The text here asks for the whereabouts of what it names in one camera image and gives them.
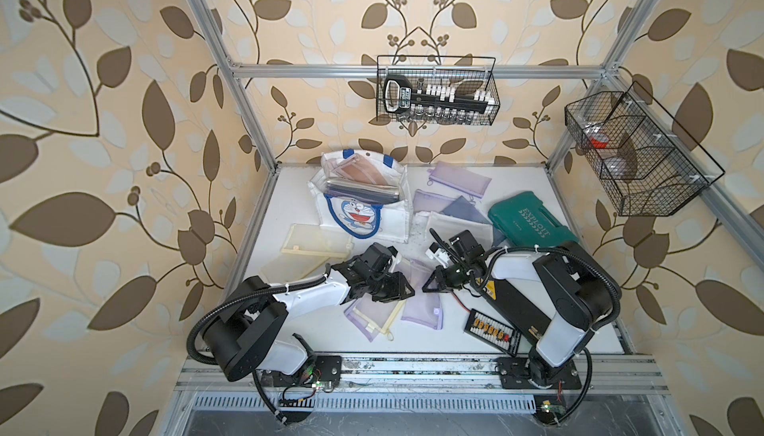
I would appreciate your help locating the green plastic tool case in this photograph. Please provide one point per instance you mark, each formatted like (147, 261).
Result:
(526, 222)

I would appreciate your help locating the yellow mesh pouch left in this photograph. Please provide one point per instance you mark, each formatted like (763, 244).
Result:
(306, 250)

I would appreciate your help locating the white mesh pouch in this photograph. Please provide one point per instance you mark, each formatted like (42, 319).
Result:
(448, 227)

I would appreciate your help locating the black wire basket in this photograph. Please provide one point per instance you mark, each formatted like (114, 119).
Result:
(447, 90)
(649, 162)

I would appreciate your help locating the white Doraemon canvas bag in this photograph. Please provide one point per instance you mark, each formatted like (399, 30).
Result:
(390, 222)

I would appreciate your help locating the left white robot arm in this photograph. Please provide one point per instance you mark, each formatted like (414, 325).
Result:
(241, 336)

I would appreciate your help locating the purple mesh pouch near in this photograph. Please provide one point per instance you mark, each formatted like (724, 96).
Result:
(424, 201)

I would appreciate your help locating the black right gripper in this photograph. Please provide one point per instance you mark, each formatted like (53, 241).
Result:
(441, 283)

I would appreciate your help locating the black charger board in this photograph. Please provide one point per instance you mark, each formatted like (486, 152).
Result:
(481, 322)

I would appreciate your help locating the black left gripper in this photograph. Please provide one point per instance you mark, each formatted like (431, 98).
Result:
(400, 291)

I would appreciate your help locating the black wire basket back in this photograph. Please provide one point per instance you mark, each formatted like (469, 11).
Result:
(447, 90)

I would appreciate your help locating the pink mesh pouch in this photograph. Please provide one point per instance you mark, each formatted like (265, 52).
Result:
(360, 169)

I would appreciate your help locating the small purple yellow pouch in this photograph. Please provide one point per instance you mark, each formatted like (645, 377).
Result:
(374, 319)

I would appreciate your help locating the black box yellow label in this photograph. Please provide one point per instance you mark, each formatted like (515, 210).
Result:
(516, 309)

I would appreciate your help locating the black wire basket right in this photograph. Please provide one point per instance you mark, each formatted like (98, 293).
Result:
(649, 162)

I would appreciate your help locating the purple mesh pouch pile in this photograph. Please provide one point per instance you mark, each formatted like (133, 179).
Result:
(423, 309)

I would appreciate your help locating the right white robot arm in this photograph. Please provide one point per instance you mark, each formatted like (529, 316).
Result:
(557, 298)

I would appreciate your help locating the aluminium frame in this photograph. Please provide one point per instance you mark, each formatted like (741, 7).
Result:
(304, 75)

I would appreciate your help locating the blue-grey mesh pouch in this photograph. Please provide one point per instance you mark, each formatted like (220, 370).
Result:
(461, 208)

